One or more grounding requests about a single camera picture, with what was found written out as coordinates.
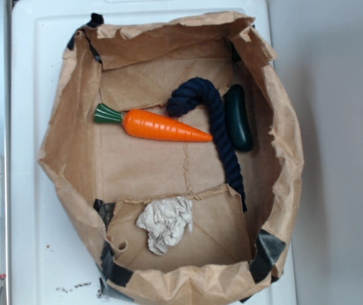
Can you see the crumpled white paper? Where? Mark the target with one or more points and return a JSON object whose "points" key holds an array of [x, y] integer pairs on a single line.
{"points": [[165, 221]]}

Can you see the brown paper bag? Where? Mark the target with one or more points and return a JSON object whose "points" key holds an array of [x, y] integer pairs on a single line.
{"points": [[105, 178]]}

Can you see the orange toy carrot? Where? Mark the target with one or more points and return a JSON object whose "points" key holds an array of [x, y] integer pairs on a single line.
{"points": [[147, 125]]}

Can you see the dark green toy cucumber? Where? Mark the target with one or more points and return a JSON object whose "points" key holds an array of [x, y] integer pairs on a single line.
{"points": [[237, 123]]}

